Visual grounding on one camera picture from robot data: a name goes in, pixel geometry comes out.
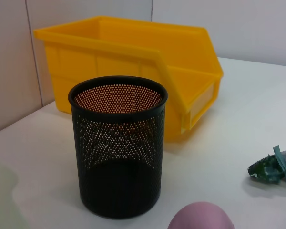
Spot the black mesh pen holder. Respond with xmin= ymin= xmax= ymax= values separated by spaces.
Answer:
xmin=68 ymin=75 xmax=169 ymax=219

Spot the green glass fruit plate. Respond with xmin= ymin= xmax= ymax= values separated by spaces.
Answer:
xmin=0 ymin=158 xmax=31 ymax=229

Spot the yellow plastic bin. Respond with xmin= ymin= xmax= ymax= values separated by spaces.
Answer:
xmin=33 ymin=15 xmax=224 ymax=144

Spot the pink toy peach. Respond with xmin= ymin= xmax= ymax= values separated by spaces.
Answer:
xmin=166 ymin=201 xmax=236 ymax=229

